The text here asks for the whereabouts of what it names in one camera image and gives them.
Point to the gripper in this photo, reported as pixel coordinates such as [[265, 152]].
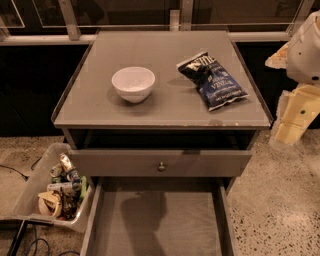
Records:
[[306, 58]]

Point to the blue chip bag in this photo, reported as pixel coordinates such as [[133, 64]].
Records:
[[213, 82]]

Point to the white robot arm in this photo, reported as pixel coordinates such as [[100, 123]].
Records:
[[300, 57]]

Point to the grey drawer cabinet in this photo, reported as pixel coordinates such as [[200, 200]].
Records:
[[173, 117]]

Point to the round metal drawer knob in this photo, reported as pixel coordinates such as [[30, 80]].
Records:
[[161, 167]]

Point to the grey top drawer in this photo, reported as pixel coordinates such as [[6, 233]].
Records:
[[144, 163]]

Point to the open grey middle drawer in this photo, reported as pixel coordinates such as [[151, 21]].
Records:
[[159, 217]]

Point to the white ceramic bowl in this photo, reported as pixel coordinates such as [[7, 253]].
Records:
[[133, 84]]

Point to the green item in bin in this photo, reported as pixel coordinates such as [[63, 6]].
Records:
[[83, 189]]

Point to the crushed can upper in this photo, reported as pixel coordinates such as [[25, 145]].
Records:
[[68, 167]]

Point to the white can in bin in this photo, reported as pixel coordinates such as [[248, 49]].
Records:
[[65, 188]]

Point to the clear plastic bin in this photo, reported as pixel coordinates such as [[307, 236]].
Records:
[[25, 207]]

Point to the metal window frame rail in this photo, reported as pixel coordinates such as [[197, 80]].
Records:
[[44, 22]]

